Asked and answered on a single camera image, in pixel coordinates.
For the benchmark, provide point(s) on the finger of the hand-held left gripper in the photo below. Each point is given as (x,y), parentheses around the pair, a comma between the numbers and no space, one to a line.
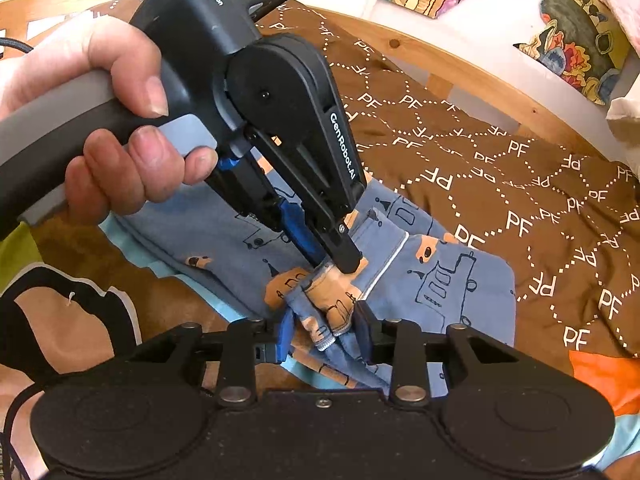
(346,255)
(299,232)

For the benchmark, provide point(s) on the colourful printed blanket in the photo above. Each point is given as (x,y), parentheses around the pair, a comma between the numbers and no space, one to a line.
(160,305)

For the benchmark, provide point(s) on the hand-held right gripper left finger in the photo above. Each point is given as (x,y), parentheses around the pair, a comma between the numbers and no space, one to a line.
(285,331)

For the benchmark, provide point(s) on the brown patterned blanket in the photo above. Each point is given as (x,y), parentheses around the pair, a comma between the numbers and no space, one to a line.
(500,185)

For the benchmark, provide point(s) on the blue printed pants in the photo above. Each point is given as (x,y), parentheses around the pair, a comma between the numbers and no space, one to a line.
(440,280)

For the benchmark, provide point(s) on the person's left hand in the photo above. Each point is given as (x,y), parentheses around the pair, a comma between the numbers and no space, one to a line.
(75,55)

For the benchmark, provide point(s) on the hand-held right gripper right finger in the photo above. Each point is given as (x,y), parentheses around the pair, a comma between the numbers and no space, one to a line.
(363,331)

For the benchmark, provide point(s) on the wooden bed frame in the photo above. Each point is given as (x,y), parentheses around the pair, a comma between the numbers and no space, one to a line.
(450,60)

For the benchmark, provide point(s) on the landscape wall poster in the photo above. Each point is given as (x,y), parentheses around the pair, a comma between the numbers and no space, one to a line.
(580,35)

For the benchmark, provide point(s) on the pink cloth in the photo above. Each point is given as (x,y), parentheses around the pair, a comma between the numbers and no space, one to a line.
(622,0)

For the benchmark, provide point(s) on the cream hanging garment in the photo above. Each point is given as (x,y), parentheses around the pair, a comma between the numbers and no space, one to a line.
(625,115)

